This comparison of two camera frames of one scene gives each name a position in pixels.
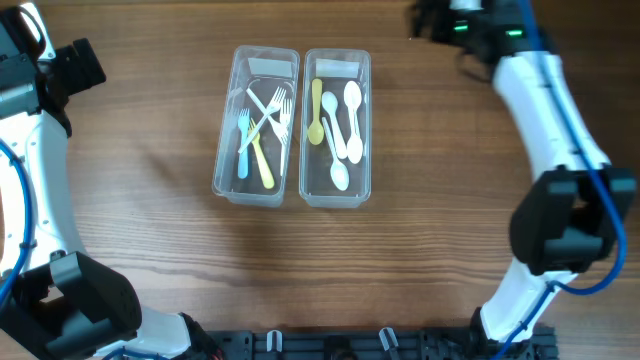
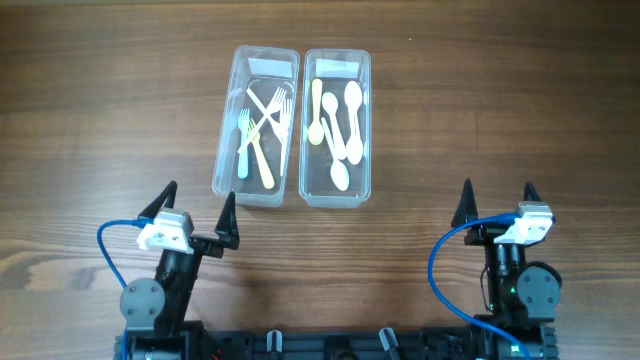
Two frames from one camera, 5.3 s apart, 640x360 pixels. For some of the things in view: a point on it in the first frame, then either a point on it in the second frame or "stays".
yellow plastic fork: x=255 y=138 stays
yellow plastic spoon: x=316 y=129 stays
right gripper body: x=427 y=23 -> x=484 y=235
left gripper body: x=80 y=65 -> x=203 y=244
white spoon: x=330 y=103 stays
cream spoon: x=355 y=143 stays
